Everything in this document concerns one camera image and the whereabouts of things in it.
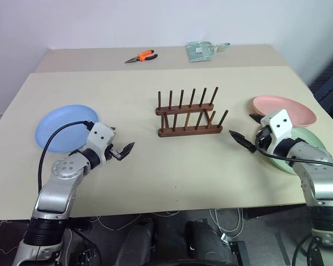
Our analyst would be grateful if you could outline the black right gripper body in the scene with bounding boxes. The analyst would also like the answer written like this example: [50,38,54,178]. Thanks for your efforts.
[255,125,273,152]

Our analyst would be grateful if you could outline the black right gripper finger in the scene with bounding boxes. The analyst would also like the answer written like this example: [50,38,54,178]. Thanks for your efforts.
[228,130,258,153]
[249,112,264,124]

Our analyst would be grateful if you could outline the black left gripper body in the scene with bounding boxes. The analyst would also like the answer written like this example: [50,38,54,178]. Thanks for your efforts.
[103,143,122,165]

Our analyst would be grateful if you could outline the wooden dish rack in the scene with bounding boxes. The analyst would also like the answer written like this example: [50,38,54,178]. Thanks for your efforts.
[155,86,229,138]

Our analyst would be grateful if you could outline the pink-red plate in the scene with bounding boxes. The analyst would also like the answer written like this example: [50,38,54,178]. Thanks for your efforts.
[251,95,318,129]

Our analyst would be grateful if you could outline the light green plate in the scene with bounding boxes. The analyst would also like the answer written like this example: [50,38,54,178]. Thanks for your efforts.
[262,126,327,176]

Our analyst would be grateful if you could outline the blue plate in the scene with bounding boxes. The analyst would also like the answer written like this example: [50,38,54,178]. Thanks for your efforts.
[34,104,102,155]

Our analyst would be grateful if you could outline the dark rounded shape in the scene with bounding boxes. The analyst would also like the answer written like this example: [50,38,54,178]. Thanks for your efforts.
[184,218,235,266]
[115,218,158,266]

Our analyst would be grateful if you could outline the black metal bracket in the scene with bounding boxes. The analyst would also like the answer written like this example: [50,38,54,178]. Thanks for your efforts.
[229,240,250,266]

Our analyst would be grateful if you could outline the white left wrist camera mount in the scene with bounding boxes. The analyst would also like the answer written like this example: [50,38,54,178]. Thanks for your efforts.
[86,122,115,165]

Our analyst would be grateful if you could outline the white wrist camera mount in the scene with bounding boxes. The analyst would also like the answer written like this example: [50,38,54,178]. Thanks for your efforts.
[260,108,294,155]
[86,122,115,165]

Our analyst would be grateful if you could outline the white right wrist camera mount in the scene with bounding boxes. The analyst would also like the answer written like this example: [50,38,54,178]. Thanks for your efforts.
[260,108,294,155]

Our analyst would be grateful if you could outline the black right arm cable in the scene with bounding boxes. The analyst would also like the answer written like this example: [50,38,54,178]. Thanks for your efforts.
[254,138,333,170]

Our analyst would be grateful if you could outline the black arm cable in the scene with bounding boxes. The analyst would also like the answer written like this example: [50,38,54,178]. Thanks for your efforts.
[37,119,97,195]
[254,138,333,170]

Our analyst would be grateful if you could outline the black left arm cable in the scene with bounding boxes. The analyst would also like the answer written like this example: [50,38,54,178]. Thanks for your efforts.
[37,119,97,195]

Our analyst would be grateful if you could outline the white floor cable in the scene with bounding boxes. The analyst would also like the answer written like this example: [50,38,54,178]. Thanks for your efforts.
[209,207,244,237]
[90,211,181,232]

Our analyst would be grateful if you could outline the orange-handled pliers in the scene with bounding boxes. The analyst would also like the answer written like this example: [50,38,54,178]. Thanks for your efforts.
[124,49,159,65]

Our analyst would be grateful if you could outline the black ribbed strap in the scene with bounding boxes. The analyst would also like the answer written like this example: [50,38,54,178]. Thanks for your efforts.
[311,50,333,119]

